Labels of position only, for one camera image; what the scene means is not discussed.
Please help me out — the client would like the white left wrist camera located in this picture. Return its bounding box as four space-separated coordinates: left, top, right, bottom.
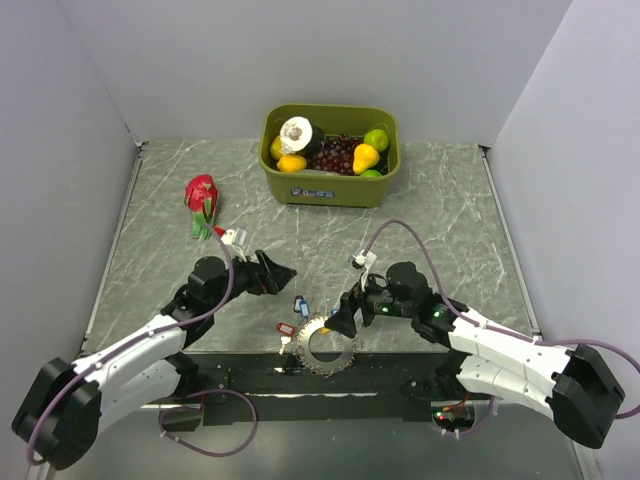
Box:
214 226 248 262

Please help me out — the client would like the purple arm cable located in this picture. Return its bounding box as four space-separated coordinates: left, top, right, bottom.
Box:
361 219 640 420
24 232 236 466

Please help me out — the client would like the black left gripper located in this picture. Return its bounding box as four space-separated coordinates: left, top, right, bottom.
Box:
208 248 295 312

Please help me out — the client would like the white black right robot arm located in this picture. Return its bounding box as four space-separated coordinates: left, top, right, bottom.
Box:
325 262 625 449

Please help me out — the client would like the orange yellow mango toy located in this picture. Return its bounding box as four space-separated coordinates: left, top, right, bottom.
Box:
276 154 307 173

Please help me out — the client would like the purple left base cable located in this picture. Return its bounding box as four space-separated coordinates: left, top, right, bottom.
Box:
157 388 259 458

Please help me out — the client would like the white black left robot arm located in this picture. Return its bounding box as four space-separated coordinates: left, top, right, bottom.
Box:
11 250 297 470

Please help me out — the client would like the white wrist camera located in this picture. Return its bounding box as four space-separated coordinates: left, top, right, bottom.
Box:
351 250 377 291
214 226 248 262

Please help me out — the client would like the white black cylinder roll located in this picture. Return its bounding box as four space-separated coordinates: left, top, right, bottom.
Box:
279 116 325 156

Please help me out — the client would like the large silver toothed keyring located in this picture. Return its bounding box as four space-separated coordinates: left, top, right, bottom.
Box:
294 316 356 377

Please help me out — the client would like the dark red grape bunch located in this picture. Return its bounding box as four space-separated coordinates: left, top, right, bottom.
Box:
307 135 361 176

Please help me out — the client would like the yellow pear toy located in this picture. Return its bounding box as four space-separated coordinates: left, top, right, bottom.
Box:
352 143 380 175

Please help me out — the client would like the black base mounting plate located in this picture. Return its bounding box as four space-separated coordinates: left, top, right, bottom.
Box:
165 352 489 426

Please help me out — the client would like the olive green plastic bin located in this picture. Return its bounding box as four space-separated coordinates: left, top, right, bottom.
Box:
259 103 401 208

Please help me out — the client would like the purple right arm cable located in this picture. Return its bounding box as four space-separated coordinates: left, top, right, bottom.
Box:
361 219 640 420

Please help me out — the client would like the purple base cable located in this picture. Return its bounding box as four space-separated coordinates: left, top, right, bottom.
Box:
157 388 259 458
439 394 500 441

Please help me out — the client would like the red tag key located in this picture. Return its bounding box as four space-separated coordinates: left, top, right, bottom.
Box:
276 322 296 337

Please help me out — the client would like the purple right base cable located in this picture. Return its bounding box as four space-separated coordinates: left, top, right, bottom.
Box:
439 394 500 441

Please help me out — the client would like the blue tag key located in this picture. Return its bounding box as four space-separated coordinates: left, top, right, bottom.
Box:
293 295 310 318

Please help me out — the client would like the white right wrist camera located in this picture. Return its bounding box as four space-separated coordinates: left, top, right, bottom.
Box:
351 250 377 291

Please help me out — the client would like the green lime toy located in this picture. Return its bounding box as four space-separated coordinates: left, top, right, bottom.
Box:
363 129 390 152

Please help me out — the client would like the aluminium rail frame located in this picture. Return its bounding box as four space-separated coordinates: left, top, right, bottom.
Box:
26 399 166 480

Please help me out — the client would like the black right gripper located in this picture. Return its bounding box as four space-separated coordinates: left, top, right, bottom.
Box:
324 269 415 338

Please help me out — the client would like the green fruit toy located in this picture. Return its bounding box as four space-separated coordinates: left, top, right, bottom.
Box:
360 169 383 178

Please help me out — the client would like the yellow lemon toy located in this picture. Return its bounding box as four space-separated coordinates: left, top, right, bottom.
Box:
269 136 283 161

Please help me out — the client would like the red dragon fruit toy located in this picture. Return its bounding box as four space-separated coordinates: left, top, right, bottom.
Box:
184 174 219 240

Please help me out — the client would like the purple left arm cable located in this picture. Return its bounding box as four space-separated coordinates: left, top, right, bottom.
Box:
24 232 236 466

